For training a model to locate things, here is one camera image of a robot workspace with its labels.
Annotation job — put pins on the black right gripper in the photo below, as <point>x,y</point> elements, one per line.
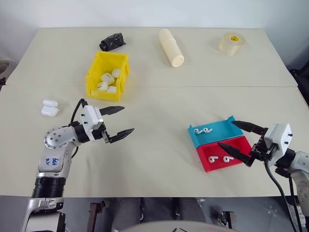
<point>262,151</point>

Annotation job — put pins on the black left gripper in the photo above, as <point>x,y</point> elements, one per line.
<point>102,135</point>

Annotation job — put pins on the white earbud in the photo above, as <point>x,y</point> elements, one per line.
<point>212,159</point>
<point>208,130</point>
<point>198,131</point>
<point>227,159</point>

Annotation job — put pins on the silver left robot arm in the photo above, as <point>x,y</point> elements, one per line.
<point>55,140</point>

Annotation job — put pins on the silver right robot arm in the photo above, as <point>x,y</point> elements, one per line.
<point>301,162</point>

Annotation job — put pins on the yellow plastic bin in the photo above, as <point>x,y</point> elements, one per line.
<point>96,62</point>

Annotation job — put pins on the blue plastic tray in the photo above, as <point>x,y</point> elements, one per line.
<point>217,131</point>

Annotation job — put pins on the red plastic tray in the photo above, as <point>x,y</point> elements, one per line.
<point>217,151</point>

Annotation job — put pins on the black rolled plastic bag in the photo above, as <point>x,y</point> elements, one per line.
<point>112,41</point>

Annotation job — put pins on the cream paper cup stack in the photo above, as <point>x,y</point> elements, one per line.
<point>171,48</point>

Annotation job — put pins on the translucent tape roll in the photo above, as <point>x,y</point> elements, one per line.
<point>231,44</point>

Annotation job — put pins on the pale rounded robot torso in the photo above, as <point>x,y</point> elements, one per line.
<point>169,227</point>

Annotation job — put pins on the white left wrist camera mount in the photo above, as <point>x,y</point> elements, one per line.
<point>90,116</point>

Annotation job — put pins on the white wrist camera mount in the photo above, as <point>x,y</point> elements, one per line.
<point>277,135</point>
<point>90,116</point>

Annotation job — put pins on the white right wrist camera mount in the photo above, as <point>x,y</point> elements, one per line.
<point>277,135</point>

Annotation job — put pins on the brown metal bracket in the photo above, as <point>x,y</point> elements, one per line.
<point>95,217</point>
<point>228,218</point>

